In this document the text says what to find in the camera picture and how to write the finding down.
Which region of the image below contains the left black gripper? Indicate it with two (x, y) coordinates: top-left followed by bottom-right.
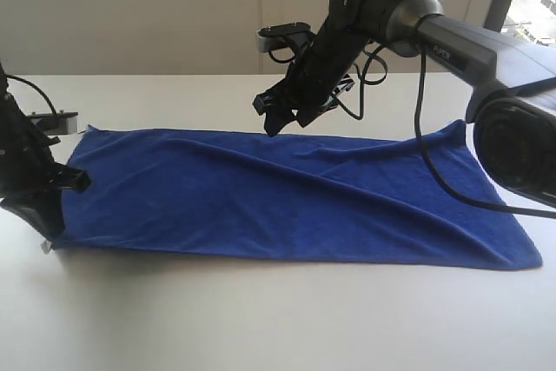
(1, 71), (91, 242)

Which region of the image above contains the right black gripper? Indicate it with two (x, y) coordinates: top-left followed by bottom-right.
(253, 27), (369, 136)

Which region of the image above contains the blue terry towel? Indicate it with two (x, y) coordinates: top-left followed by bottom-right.
(53, 127), (543, 270)

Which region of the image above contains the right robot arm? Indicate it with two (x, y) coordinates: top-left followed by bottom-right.
(253, 0), (555, 206)

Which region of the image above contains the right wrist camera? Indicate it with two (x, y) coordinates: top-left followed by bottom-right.
(256, 22), (314, 53)

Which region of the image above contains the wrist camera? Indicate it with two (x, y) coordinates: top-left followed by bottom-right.
(256, 22), (314, 53)
(27, 111), (78, 136)

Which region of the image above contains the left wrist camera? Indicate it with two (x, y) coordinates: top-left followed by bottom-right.
(27, 111), (78, 136)

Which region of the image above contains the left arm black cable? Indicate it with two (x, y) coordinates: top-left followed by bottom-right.
(6, 75), (60, 116)

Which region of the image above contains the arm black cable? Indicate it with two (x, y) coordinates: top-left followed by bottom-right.
(267, 0), (556, 219)
(6, 75), (60, 116)

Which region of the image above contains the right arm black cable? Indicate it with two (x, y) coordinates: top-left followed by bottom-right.
(267, 0), (556, 219)

